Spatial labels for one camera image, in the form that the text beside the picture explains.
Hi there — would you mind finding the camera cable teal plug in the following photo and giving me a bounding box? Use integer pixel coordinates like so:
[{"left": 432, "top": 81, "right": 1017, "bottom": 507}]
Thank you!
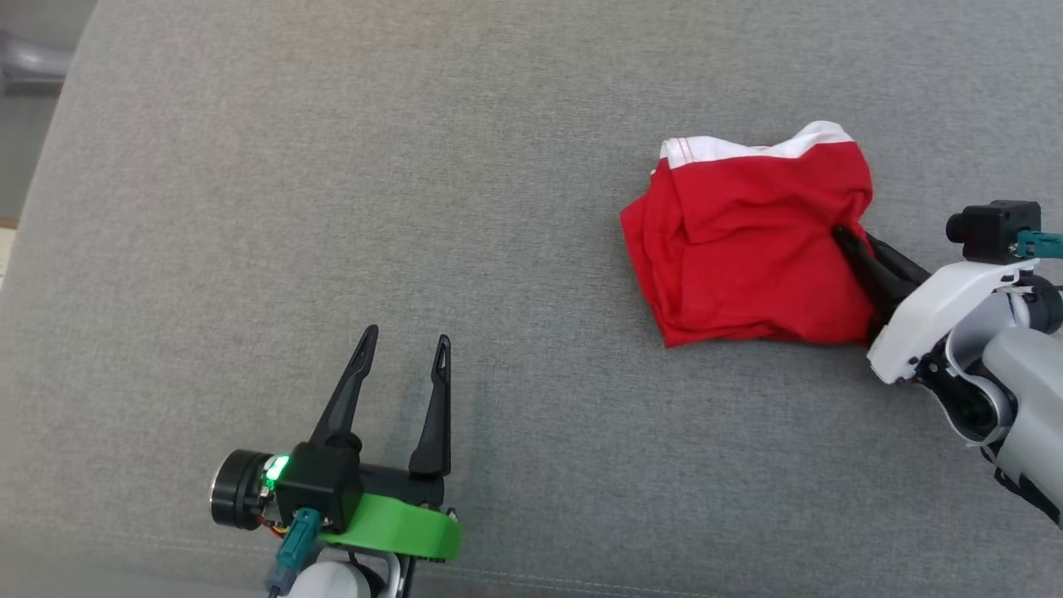
[
  {"left": 266, "top": 508, "right": 323, "bottom": 598},
  {"left": 1015, "top": 230, "right": 1063, "bottom": 260}
]

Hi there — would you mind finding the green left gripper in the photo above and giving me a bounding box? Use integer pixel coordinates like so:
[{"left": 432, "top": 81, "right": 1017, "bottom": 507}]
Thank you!
[{"left": 309, "top": 324, "right": 463, "bottom": 563}]

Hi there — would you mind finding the right camera cable teal plug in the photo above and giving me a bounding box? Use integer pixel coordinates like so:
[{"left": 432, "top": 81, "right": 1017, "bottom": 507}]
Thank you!
[{"left": 1015, "top": 230, "right": 1063, "bottom": 260}]

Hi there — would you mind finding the left camera cable teal plug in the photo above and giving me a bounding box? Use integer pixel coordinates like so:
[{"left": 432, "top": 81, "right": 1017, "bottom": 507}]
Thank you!
[{"left": 266, "top": 508, "right": 323, "bottom": 598}]

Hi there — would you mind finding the red and white shirt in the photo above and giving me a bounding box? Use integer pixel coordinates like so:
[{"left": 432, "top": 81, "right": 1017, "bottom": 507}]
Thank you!
[{"left": 620, "top": 121, "right": 883, "bottom": 350}]

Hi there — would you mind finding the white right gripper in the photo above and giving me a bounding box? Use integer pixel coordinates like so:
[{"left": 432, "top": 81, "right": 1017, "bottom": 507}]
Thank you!
[{"left": 832, "top": 224, "right": 1041, "bottom": 385}]

